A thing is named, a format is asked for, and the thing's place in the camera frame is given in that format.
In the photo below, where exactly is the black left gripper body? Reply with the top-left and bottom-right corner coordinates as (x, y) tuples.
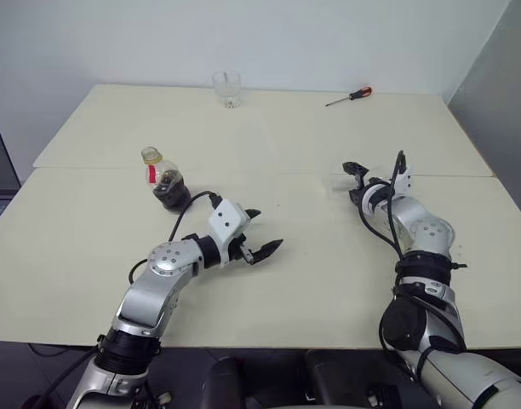
(230, 231), (256, 264)

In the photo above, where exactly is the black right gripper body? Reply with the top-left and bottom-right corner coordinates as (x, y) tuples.
(354, 171), (379, 192)

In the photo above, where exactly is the small bottle with dark contents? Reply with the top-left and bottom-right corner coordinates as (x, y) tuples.
(140, 146), (192, 213)

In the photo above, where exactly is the red and black screwdriver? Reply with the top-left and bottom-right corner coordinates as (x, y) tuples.
(324, 85), (374, 108)

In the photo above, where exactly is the clear glass tumbler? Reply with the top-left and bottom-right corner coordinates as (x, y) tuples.
(211, 70), (243, 110)

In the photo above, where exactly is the dark rounded shape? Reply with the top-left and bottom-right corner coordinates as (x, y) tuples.
(302, 349), (398, 409)
(202, 356), (247, 409)

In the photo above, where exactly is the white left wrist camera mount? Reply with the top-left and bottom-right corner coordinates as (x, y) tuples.
(206, 199), (251, 268)

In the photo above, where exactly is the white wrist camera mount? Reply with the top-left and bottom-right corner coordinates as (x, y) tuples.
(360, 161), (414, 214)
(206, 199), (251, 268)

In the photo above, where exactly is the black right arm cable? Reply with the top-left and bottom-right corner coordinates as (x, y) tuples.
(357, 149), (415, 274)

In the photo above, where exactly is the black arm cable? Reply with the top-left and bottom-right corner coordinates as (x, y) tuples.
(32, 190), (222, 408)
(357, 149), (415, 274)

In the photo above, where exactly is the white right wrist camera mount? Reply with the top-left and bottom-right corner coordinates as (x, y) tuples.
(360, 161), (414, 214)

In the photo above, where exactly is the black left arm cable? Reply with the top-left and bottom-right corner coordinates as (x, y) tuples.
(32, 190), (222, 408)

